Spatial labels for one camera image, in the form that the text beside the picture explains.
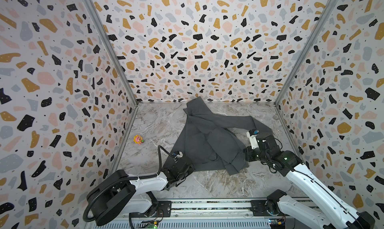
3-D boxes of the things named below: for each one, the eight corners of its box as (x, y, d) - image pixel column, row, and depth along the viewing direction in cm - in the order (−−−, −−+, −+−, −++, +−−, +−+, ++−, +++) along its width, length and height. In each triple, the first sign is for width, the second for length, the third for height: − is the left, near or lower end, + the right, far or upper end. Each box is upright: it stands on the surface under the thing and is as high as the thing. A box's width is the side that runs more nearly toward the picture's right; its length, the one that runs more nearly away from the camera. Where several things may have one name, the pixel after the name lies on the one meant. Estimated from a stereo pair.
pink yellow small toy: (134, 142, 100) (131, 138, 96) (140, 138, 103) (137, 133, 99) (139, 146, 98) (136, 142, 94) (144, 141, 101) (142, 137, 97)
